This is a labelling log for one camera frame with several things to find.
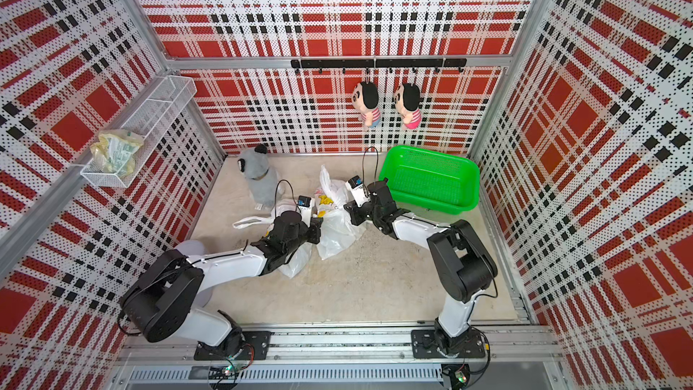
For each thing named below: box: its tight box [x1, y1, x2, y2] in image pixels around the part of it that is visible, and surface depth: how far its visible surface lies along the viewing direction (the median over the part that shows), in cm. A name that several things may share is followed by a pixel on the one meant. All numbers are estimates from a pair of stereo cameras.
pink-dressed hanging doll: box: [393, 83, 423, 130], surface depth 96 cm
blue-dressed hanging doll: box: [351, 81, 381, 130], surface depth 95 cm
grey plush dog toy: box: [237, 143, 286, 211], surface depth 100 cm
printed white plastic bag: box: [314, 164, 368, 260], surface depth 92 cm
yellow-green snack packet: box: [90, 130, 144, 178], surface depth 65 cm
